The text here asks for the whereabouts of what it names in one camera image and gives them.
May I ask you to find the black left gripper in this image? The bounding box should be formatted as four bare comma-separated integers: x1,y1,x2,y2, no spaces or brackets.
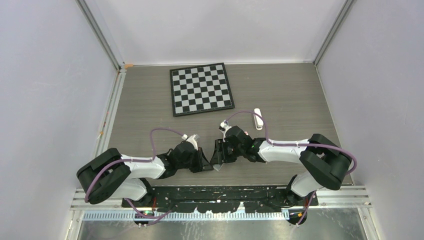
177,146,213,173

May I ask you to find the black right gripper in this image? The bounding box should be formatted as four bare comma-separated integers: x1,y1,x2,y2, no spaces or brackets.
210,138,245,165

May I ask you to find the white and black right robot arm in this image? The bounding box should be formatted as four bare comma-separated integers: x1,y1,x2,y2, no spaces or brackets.
210,126,353,205

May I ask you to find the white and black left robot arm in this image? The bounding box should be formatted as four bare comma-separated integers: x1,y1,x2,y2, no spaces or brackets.
76,140,213,207

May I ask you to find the black and white chessboard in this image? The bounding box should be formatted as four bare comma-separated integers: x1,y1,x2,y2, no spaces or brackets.
169,62,235,117

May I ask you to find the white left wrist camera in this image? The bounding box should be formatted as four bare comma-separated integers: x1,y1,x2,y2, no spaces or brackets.
181,134,200,150

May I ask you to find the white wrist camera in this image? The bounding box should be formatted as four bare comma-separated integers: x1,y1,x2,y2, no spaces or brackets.
218,120,232,138
181,134,200,150

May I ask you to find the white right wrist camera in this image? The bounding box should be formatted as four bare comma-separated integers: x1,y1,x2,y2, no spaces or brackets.
218,120,232,138

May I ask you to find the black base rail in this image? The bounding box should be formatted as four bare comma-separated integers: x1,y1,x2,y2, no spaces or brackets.
132,185,318,214

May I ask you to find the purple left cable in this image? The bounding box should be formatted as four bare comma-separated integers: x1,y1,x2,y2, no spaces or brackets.
84,128,188,226

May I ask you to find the purple cable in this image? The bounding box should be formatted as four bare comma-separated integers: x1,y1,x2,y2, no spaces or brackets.
84,128,188,226
223,110,358,226

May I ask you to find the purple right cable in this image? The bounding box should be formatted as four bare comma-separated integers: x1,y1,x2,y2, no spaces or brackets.
223,110,358,226

